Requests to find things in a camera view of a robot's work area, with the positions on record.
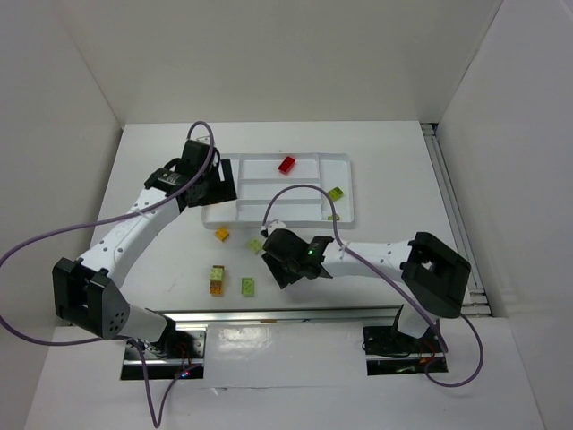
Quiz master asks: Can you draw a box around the purple cable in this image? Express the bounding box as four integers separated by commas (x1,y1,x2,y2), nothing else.
261,184,485,387
0,120,216,429

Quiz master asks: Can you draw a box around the dark green lego brick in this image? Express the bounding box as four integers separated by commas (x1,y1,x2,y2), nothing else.
328,187,345,202

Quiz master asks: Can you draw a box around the white divided sorting tray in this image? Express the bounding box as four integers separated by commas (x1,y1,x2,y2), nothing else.
201,153,355,229

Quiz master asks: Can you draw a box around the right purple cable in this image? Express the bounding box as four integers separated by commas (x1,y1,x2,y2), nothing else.
261,184,485,387

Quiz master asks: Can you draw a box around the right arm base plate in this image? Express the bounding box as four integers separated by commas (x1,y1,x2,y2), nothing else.
362,325,449,376

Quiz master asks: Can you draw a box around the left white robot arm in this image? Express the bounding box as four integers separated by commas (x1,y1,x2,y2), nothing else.
52,140,237,348

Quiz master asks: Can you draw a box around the red sloped lego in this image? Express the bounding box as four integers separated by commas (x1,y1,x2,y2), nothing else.
278,156,296,175

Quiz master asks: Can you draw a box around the aluminium rail right side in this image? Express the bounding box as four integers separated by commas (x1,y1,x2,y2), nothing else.
420,123,492,317

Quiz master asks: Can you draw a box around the light green lego brick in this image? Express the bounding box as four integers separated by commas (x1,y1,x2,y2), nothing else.
246,237,262,254

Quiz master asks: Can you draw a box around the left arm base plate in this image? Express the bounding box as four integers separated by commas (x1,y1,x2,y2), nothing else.
120,325,207,381

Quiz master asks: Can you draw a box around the aluminium rail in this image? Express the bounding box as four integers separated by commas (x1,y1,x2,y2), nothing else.
420,123,492,317
160,306,399,323

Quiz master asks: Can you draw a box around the green brown orange lego stack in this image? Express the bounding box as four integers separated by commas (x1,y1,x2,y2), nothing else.
209,265,225,296

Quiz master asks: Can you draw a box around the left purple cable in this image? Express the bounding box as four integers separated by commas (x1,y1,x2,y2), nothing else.
0,120,216,429

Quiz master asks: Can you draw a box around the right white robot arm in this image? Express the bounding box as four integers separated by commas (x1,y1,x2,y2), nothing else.
262,228,471,339

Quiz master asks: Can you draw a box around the aluminium rail front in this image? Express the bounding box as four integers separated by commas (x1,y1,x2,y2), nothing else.
160,306,399,323

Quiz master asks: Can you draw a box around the orange lego near tray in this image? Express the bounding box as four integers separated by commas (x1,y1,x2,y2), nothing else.
214,227,230,242

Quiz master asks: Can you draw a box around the light green lego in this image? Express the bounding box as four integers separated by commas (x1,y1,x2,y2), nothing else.
241,278,255,297

